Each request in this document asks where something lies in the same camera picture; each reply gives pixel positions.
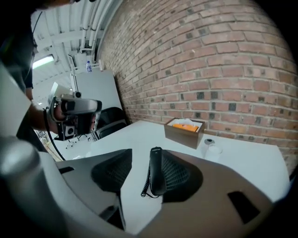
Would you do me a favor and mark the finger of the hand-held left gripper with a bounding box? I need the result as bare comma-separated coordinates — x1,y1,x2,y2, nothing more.
77,111,102,135
64,99,103,114

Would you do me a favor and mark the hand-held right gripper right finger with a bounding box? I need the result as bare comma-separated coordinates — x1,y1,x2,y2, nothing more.
129,149,275,238

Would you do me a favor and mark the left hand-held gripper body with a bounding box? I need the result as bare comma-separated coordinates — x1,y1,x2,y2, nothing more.
46,81,82,142

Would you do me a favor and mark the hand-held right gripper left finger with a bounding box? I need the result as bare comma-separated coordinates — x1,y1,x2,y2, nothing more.
55,148,133,231

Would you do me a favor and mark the black telephone handset with cord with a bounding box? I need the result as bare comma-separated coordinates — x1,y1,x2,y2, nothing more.
140,146,168,199

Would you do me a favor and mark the person's left forearm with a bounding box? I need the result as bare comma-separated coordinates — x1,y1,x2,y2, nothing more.
25,91,59,131

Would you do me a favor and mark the person's left hand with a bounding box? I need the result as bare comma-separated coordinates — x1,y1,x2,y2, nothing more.
53,104,68,122

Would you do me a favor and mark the black chair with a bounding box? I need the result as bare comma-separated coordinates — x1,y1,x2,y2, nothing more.
95,106,129,140

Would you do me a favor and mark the small white plastic cup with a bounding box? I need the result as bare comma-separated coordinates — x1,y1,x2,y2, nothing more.
201,143,224,164

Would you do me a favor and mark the long ceiling light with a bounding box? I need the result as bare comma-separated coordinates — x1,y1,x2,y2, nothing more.
32,54,55,69

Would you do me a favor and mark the brown tissue box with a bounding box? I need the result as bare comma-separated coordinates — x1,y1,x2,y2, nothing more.
163,117,206,150

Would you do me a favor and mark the person's dark shirt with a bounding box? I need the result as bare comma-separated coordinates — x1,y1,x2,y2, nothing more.
0,4,47,153

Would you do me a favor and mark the white ceiling pipe run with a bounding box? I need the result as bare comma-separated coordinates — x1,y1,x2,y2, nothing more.
80,0,106,55

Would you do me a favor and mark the orange tissue pack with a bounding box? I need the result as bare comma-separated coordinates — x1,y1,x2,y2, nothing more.
172,118,201,133

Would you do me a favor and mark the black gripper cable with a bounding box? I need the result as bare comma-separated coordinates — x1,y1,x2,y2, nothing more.
42,107,67,161

